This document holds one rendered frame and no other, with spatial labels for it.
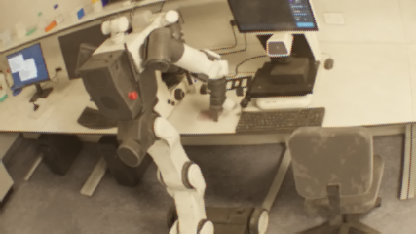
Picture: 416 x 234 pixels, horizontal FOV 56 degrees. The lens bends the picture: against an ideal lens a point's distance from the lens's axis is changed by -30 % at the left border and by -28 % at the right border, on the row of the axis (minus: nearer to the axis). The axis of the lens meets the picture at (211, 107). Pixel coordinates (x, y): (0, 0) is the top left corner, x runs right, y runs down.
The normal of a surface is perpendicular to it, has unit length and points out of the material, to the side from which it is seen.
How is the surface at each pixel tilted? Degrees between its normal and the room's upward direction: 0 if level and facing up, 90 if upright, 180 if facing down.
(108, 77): 90
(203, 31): 90
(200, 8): 90
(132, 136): 46
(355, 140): 90
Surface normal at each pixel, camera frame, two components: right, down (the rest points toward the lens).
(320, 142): -0.40, 0.57
